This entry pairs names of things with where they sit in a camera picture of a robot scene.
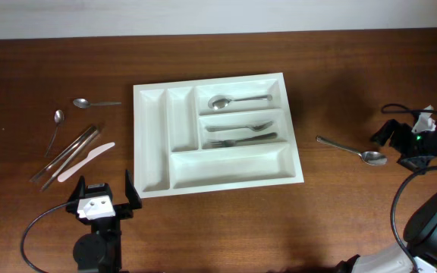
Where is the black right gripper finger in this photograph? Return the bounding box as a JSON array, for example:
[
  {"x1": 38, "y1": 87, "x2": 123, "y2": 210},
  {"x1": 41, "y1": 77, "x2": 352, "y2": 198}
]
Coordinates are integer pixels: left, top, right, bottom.
[
  {"x1": 397, "y1": 156, "x2": 428, "y2": 172},
  {"x1": 369, "y1": 119, "x2": 398, "y2": 146}
]

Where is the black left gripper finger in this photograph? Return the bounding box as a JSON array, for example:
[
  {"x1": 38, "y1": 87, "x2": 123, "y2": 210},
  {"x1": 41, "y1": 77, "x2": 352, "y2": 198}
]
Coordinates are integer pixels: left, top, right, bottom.
[
  {"x1": 124, "y1": 170, "x2": 143, "y2": 209},
  {"x1": 68, "y1": 176, "x2": 86, "y2": 202}
]

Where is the steel fork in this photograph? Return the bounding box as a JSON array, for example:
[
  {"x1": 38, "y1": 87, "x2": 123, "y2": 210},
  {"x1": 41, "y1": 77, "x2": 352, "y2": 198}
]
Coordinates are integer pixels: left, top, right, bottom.
[
  {"x1": 209, "y1": 133, "x2": 278, "y2": 148},
  {"x1": 205, "y1": 121, "x2": 274, "y2": 132}
]

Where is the steel tablespoon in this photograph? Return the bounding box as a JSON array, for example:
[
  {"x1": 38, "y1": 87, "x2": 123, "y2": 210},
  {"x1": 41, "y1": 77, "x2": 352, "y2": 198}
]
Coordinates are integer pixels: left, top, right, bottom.
[
  {"x1": 208, "y1": 95, "x2": 272, "y2": 110},
  {"x1": 316, "y1": 136, "x2": 388, "y2": 166}
]

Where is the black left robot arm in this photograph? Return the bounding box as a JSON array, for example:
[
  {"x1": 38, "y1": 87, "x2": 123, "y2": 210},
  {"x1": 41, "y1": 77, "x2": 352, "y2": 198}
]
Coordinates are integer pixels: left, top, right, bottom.
[{"x1": 65, "y1": 171, "x2": 143, "y2": 272}]

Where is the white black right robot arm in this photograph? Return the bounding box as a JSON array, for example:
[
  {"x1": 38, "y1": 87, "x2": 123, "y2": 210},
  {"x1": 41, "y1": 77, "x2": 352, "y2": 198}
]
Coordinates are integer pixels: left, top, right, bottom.
[{"x1": 334, "y1": 104, "x2": 437, "y2": 273}]

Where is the white plastic knife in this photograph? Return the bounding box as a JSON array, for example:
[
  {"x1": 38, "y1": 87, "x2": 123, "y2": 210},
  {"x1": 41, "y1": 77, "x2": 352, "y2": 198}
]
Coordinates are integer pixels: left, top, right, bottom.
[{"x1": 57, "y1": 142, "x2": 115, "y2": 182}]

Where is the small teaspoon far left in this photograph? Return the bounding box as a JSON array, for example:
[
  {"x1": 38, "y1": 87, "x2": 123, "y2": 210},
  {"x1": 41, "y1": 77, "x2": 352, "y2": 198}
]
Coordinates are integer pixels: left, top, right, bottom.
[{"x1": 44, "y1": 109, "x2": 64, "y2": 157}]

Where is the small teaspoon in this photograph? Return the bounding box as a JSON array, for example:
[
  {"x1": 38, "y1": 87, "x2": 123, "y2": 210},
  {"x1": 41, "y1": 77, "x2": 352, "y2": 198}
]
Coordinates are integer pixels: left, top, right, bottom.
[
  {"x1": 73, "y1": 98, "x2": 121, "y2": 109},
  {"x1": 44, "y1": 109, "x2": 64, "y2": 157}
]

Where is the white plastic cutlery tray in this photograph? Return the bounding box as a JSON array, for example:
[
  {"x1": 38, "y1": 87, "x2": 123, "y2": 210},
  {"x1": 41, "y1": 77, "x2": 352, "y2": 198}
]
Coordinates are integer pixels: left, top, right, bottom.
[{"x1": 134, "y1": 73, "x2": 303, "y2": 198}]

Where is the small teaspoon upper left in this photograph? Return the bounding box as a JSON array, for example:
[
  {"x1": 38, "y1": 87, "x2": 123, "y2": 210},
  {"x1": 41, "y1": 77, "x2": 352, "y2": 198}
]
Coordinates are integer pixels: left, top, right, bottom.
[{"x1": 73, "y1": 98, "x2": 121, "y2": 109}]

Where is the black right camera cable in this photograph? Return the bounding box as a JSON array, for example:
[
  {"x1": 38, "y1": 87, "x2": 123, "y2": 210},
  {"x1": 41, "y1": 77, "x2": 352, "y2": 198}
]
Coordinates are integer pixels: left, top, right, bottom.
[{"x1": 380, "y1": 102, "x2": 437, "y2": 272}]

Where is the black camera cable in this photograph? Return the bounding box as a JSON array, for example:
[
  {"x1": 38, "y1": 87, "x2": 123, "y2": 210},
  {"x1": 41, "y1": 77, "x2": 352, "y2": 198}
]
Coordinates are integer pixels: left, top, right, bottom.
[
  {"x1": 380, "y1": 102, "x2": 437, "y2": 272},
  {"x1": 20, "y1": 201, "x2": 78, "y2": 273}
]

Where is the black left camera cable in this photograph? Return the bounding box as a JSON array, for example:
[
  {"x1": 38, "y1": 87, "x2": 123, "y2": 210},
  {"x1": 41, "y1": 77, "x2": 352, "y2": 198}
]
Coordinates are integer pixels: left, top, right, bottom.
[{"x1": 20, "y1": 201, "x2": 78, "y2": 273}]

